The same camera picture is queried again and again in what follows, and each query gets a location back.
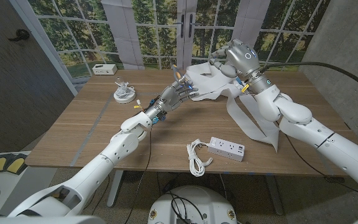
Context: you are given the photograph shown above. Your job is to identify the white outlet box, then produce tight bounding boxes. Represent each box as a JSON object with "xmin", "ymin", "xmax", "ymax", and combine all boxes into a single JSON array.
[{"xmin": 91, "ymin": 63, "xmax": 118, "ymax": 76}]

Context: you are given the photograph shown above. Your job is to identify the black round ribbed object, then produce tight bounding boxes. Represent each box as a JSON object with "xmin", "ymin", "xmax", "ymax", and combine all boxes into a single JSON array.
[{"xmin": 122, "ymin": 170, "xmax": 145, "ymax": 184}]

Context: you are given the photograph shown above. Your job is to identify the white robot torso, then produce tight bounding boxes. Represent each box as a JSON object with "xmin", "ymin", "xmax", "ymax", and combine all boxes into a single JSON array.
[{"xmin": 147, "ymin": 185, "xmax": 238, "ymax": 224}]

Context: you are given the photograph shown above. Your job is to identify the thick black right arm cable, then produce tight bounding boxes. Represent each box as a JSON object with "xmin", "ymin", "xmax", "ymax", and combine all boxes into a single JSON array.
[{"xmin": 259, "ymin": 61, "xmax": 358, "ymax": 101}]

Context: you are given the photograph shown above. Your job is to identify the white table leg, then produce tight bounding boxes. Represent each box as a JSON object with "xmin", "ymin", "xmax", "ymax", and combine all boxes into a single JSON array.
[{"xmin": 106, "ymin": 170, "xmax": 124, "ymax": 208}]

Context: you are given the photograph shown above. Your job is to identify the black door handle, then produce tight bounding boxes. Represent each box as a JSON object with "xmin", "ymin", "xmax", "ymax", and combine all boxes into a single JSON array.
[{"xmin": 7, "ymin": 29, "xmax": 30, "ymax": 42}]

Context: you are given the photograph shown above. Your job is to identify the thin black left wrist cable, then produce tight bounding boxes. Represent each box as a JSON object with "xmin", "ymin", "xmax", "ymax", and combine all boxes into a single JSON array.
[{"xmin": 122, "ymin": 127, "xmax": 152, "ymax": 224}]

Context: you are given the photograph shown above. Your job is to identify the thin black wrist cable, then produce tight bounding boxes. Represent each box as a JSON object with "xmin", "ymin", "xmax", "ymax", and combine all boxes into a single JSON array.
[
  {"xmin": 283, "ymin": 130, "xmax": 358, "ymax": 202},
  {"xmin": 122, "ymin": 127, "xmax": 152, "ymax": 224}
]

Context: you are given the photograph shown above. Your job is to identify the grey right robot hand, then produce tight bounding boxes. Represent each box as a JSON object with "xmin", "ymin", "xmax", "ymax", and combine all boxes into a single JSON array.
[{"xmin": 209, "ymin": 39, "xmax": 272, "ymax": 95}]

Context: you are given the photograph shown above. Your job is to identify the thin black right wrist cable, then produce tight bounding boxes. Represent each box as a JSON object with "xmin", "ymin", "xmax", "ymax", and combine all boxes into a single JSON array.
[{"xmin": 283, "ymin": 130, "xmax": 358, "ymax": 202}]

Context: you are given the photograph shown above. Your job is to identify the white receipt paper strip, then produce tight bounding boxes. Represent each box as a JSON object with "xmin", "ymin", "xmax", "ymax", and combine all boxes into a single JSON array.
[{"xmin": 183, "ymin": 59, "xmax": 281, "ymax": 154}]

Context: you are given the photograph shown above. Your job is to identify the printed window backdrop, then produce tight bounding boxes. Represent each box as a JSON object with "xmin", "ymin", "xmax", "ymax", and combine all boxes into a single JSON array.
[{"xmin": 9, "ymin": 0, "xmax": 332, "ymax": 78}]

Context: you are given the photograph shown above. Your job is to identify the scissors with grey yellow handles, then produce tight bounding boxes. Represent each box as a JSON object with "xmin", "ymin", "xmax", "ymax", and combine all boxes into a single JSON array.
[{"xmin": 168, "ymin": 55, "xmax": 193, "ymax": 88}]

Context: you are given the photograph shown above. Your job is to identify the white coiled power cord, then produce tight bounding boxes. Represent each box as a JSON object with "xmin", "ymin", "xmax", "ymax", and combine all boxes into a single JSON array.
[{"xmin": 186, "ymin": 139, "xmax": 213, "ymax": 177}]

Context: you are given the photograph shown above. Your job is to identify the grey table leg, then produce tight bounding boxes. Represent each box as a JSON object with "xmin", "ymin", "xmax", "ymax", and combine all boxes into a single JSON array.
[{"xmin": 264, "ymin": 174, "xmax": 284, "ymax": 216}]

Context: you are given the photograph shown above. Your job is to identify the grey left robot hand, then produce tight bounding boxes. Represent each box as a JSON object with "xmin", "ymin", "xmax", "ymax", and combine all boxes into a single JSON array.
[{"xmin": 144, "ymin": 79, "xmax": 200, "ymax": 121}]

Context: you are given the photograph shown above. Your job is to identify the white power strip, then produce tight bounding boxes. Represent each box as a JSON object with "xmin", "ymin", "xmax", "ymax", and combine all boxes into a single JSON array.
[{"xmin": 207, "ymin": 136, "xmax": 246, "ymax": 162}]

